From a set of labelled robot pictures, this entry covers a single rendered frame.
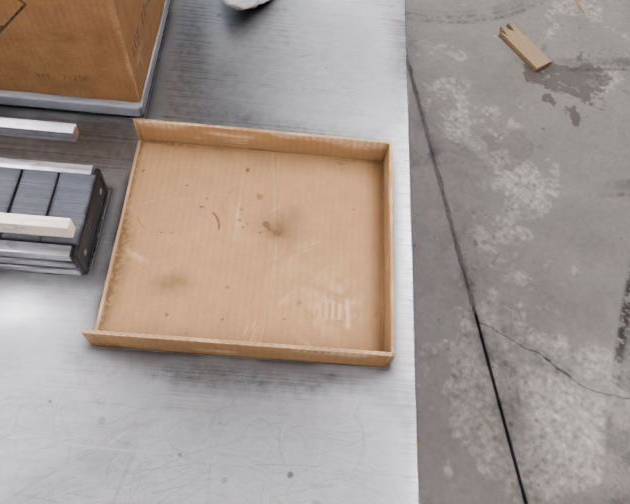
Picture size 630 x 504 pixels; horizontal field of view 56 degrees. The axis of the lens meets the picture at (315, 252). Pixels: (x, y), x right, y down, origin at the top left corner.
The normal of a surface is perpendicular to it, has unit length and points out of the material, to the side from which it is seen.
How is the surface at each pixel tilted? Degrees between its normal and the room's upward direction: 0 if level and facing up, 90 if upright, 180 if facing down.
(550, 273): 0
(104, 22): 90
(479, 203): 0
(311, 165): 0
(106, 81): 90
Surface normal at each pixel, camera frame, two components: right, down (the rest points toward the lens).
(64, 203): 0.08, -0.45
